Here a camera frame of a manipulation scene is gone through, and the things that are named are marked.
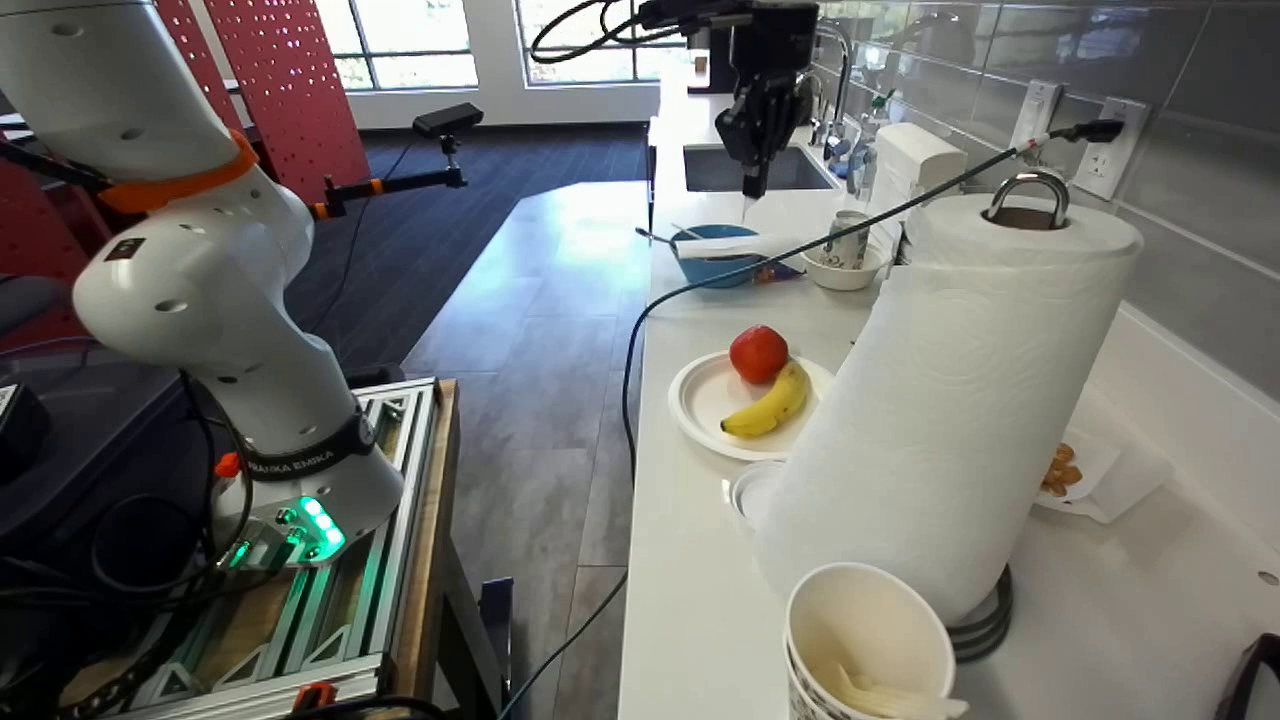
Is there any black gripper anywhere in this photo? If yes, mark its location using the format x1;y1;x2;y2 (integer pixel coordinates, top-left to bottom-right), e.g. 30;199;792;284
715;30;816;199

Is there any metal paper towel holder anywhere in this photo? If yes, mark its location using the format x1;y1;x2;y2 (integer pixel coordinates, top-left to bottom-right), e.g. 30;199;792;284
940;168;1076;669

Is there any white paper towel roll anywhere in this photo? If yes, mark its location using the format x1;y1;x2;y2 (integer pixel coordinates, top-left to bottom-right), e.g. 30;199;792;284
753;192;1147;628

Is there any small printed paper cup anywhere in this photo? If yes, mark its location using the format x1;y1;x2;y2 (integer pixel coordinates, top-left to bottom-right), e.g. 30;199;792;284
826;206;871;268

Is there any kitchen sink basin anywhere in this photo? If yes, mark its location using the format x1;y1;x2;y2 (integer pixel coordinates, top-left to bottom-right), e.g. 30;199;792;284
680;140;831;194

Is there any blue bowl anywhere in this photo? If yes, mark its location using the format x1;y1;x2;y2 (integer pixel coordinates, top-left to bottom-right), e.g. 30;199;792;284
666;221;787;292

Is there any small white bowl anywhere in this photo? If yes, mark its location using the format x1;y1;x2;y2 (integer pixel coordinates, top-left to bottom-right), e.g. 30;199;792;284
798;242;894;296

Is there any red apple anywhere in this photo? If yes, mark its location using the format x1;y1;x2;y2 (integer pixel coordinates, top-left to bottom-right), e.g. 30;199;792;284
725;325;792;391

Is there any yellow banana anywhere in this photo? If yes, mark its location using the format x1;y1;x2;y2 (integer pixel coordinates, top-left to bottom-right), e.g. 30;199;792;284
715;360;816;445

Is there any white round plate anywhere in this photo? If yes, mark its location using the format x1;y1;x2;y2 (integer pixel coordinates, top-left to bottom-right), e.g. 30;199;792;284
662;349;834;466

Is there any black power plug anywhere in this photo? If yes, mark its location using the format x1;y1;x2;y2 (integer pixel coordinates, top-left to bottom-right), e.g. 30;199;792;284
1049;114;1126;149

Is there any white outlet plate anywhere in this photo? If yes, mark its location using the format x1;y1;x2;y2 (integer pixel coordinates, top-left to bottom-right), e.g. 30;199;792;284
1073;90;1150;199

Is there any brown cookie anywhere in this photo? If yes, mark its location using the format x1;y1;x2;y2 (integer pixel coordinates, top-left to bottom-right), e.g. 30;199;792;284
1039;438;1089;501

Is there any red pegboard panel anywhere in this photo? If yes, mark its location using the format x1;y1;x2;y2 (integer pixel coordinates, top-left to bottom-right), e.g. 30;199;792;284
194;0;376;210
153;0;217;96

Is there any white switch plate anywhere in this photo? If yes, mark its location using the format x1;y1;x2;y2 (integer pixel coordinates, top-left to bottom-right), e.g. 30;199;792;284
1008;74;1068;156

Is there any black camera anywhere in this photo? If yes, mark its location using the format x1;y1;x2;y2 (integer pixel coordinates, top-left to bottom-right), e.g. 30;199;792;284
410;99;486;145

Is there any black orange camera arm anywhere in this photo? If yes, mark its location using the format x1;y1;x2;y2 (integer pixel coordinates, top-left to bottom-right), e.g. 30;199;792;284
310;131;470;223

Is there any window with white frame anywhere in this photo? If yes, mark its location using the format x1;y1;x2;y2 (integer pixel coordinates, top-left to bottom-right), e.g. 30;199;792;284
310;0;662;131

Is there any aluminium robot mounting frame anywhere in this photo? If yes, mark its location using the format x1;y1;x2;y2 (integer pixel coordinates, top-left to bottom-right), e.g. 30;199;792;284
51;377;463;720

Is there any black power cable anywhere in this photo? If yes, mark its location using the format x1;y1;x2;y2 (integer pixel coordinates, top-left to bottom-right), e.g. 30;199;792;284
1217;632;1280;720

